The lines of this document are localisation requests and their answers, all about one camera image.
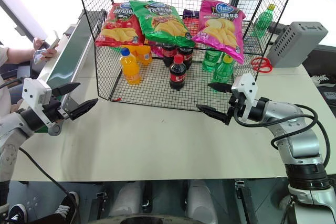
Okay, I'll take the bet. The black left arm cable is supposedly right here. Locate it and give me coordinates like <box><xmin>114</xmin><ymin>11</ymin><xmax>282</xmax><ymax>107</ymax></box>
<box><xmin>17</xmin><ymin>147</ymin><xmax>81</xmax><ymax>224</ymax></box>

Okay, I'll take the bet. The pink chips bag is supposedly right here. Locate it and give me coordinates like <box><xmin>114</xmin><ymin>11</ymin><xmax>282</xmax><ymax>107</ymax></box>
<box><xmin>191</xmin><ymin>0</ymin><xmax>247</xmax><ymax>65</ymax></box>

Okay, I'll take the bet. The green conveyor belt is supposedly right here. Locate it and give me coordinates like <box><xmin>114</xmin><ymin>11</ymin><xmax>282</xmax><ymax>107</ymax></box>
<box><xmin>33</xmin><ymin>9</ymin><xmax>107</xmax><ymax>136</ymax></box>

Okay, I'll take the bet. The red chips bag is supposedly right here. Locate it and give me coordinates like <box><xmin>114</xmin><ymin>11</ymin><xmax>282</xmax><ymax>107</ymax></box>
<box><xmin>94</xmin><ymin>2</ymin><xmax>145</xmax><ymax>48</ymax></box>

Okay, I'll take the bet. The orange soda bottle blue cap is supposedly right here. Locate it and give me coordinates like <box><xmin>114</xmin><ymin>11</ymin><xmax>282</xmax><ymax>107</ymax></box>
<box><xmin>119</xmin><ymin>47</ymin><xmax>142</xmax><ymax>86</ymax></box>

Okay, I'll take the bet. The cola bottle red cap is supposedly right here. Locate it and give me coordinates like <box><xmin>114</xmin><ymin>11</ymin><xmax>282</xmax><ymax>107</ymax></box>
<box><xmin>168</xmin><ymin>54</ymin><xmax>188</xmax><ymax>92</ymax></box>

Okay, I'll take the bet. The black printed mat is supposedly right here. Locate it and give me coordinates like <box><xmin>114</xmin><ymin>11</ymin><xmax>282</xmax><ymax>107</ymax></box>
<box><xmin>301</xmin><ymin>44</ymin><xmax>336</xmax><ymax>120</ymax></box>

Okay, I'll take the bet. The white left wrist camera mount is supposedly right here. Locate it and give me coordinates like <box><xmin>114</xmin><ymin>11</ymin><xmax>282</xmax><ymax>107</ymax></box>
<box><xmin>21</xmin><ymin>78</ymin><xmax>53</xmax><ymax>130</ymax></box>

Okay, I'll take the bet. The green chips bag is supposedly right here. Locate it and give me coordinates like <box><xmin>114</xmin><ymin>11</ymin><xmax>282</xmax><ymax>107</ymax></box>
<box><xmin>129</xmin><ymin>0</ymin><xmax>196</xmax><ymax>48</ymax></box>

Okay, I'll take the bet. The person's hand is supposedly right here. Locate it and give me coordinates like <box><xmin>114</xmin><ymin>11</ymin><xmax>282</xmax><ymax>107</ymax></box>
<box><xmin>32</xmin><ymin>37</ymin><xmax>59</xmax><ymax>61</ymax></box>

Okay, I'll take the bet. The grey vented device box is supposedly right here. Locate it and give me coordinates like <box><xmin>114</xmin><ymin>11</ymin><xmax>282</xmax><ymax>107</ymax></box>
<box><xmin>266</xmin><ymin>21</ymin><xmax>329</xmax><ymax>69</ymax></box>

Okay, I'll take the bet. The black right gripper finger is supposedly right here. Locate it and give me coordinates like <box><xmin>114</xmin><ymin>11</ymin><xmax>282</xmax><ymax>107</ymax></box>
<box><xmin>196</xmin><ymin>104</ymin><xmax>229</xmax><ymax>125</ymax></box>
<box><xmin>207</xmin><ymin>82</ymin><xmax>234</xmax><ymax>94</ymax></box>

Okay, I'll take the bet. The black wire mesh cage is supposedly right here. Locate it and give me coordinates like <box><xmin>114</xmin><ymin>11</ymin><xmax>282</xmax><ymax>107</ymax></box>
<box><xmin>73</xmin><ymin>0</ymin><xmax>300</xmax><ymax>112</ymax></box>

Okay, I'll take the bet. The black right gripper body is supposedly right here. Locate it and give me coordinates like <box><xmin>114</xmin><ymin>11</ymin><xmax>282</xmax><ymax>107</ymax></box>
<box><xmin>225</xmin><ymin>94</ymin><xmax>246</xmax><ymax>126</ymax></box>

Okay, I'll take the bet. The purple snack packet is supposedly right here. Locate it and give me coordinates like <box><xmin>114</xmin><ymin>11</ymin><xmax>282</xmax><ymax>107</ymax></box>
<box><xmin>182</xmin><ymin>8</ymin><xmax>201</xmax><ymax>19</ymax></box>

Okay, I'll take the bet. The black white sneaker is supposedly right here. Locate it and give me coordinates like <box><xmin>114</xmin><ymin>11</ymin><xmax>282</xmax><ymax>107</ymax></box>
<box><xmin>54</xmin><ymin>190</ymin><xmax>80</xmax><ymax>224</ymax></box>
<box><xmin>7</xmin><ymin>203</ymin><xmax>28</xmax><ymax>224</ymax></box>

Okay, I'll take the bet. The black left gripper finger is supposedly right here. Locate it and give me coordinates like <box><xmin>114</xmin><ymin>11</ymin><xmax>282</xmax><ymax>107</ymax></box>
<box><xmin>52</xmin><ymin>82</ymin><xmax>81</xmax><ymax>97</ymax></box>
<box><xmin>68</xmin><ymin>98</ymin><xmax>99</xmax><ymax>121</ymax></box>

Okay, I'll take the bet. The small printed packet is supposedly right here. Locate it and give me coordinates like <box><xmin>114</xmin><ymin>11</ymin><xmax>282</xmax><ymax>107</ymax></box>
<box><xmin>33</xmin><ymin>49</ymin><xmax>47</xmax><ymax>65</ymax></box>

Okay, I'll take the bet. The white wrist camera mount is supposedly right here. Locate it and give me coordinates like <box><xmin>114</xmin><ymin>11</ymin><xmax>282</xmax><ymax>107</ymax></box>
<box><xmin>230</xmin><ymin>72</ymin><xmax>258</xmax><ymax>123</ymax></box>
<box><xmin>21</xmin><ymin>78</ymin><xmax>53</xmax><ymax>130</ymax></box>

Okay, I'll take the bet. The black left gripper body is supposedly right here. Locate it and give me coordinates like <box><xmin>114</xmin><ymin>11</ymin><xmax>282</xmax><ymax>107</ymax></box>
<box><xmin>41</xmin><ymin>94</ymin><xmax>71</xmax><ymax>124</ymax></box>

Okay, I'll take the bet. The pink snack packet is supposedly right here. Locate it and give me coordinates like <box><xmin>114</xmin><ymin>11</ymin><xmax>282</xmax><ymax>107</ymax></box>
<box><xmin>151</xmin><ymin>46</ymin><xmax>164</xmax><ymax>59</ymax></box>

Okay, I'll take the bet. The white board panel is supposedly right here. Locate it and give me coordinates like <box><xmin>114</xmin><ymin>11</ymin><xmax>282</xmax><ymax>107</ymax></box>
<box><xmin>0</xmin><ymin>0</ymin><xmax>48</xmax><ymax>41</ymax></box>

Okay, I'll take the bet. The white smartphone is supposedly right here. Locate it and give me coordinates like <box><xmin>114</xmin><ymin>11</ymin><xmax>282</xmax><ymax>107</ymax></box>
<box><xmin>46</xmin><ymin>30</ymin><xmax>61</xmax><ymax>50</ymax></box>

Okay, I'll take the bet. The green soda bottle yellow cap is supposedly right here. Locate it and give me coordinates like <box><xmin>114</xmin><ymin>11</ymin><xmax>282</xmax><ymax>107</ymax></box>
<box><xmin>211</xmin><ymin>54</ymin><xmax>235</xmax><ymax>93</ymax></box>
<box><xmin>253</xmin><ymin>3</ymin><xmax>277</xmax><ymax>39</ymax></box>

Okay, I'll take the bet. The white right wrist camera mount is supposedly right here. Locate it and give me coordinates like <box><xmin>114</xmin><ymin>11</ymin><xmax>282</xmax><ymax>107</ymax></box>
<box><xmin>230</xmin><ymin>72</ymin><xmax>258</xmax><ymax>123</ymax></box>

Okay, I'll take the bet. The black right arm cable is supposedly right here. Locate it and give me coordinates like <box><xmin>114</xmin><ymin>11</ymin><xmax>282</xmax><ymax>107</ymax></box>
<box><xmin>233</xmin><ymin>103</ymin><xmax>331</xmax><ymax>168</ymax></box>

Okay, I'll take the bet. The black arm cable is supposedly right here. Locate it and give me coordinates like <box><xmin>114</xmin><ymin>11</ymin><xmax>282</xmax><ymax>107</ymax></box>
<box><xmin>17</xmin><ymin>147</ymin><xmax>81</xmax><ymax>224</ymax></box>
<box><xmin>233</xmin><ymin>103</ymin><xmax>331</xmax><ymax>168</ymax></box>

